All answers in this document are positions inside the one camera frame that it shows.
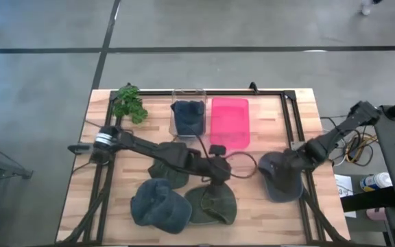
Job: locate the black clamp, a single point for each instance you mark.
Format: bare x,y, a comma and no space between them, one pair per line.
253,88

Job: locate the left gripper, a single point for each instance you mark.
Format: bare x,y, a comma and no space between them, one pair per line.
218,169

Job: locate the clear plastic bin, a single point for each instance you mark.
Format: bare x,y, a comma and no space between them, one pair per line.
189,93

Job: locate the person's foot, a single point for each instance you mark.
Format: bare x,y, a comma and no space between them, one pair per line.
367,7

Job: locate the black aluminium frame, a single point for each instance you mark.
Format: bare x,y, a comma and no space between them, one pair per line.
290,95

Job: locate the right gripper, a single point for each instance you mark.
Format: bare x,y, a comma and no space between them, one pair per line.
298,158

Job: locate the navy blue cap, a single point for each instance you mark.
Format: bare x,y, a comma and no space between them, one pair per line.
187,118
266,168
159,206

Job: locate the black bar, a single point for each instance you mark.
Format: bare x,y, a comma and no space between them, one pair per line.
369,200

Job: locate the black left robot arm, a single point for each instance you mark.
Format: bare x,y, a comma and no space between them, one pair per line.
142,145

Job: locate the dark green cap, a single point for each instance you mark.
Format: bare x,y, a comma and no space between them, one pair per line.
201,209
170,178

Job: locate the white paper sheet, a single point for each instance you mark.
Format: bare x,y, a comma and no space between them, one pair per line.
345,185

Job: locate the pink object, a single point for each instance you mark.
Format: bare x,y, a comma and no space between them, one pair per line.
376,214

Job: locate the pink plastic bin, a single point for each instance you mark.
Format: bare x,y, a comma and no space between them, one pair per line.
230,123

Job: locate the potted green plant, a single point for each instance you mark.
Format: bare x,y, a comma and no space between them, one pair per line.
129,103

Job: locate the white blue canister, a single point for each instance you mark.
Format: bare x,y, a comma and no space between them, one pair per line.
376,182

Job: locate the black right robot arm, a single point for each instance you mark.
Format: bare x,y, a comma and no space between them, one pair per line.
334,135

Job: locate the black electronics box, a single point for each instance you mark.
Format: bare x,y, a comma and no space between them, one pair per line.
357,149

